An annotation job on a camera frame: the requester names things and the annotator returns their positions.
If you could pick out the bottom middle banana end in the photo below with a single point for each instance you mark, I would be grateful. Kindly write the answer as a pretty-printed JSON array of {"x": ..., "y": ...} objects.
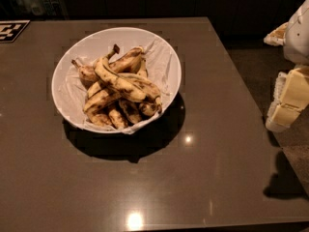
[{"x": 117, "y": 118}]

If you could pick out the spotted yellow banana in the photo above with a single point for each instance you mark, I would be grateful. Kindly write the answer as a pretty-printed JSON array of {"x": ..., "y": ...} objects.
[{"x": 116, "y": 83}]

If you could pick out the small right banana end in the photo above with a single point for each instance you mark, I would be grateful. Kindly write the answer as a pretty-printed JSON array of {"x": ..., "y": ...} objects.
[{"x": 148, "y": 108}]

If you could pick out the yellow taped gripper finger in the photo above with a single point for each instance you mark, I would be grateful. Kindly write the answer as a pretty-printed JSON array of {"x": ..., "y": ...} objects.
[{"x": 290, "y": 98}]

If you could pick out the white jugs in background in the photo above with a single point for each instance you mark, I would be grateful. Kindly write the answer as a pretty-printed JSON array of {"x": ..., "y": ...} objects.
[{"x": 36, "y": 7}]

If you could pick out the black white fiducial marker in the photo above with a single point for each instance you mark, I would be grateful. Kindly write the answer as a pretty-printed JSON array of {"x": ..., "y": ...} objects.
[{"x": 11, "y": 29}]

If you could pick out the bottom right banana end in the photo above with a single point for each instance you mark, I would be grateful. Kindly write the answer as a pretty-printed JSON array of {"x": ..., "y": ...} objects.
[{"x": 131, "y": 111}]

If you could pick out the white bowl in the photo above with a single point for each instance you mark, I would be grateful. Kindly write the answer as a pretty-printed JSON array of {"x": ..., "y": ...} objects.
[{"x": 102, "y": 42}]

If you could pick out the left back spotted banana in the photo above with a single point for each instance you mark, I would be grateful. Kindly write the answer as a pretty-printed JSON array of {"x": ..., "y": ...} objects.
[{"x": 86, "y": 74}]

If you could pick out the upper right spotted banana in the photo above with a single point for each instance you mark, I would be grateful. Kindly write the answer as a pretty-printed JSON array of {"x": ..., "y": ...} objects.
[{"x": 130, "y": 62}]

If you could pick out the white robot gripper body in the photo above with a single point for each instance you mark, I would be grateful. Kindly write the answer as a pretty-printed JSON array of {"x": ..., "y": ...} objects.
[{"x": 298, "y": 38}]

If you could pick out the right curved spotted banana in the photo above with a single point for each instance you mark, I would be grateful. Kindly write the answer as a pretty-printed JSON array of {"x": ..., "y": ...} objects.
[{"x": 151, "y": 91}]

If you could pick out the left lower spotted banana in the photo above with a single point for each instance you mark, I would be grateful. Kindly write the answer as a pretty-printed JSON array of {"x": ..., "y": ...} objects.
[{"x": 100, "y": 100}]

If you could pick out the bottom left banana end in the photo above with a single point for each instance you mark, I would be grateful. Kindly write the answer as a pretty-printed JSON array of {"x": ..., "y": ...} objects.
[{"x": 99, "y": 119}]

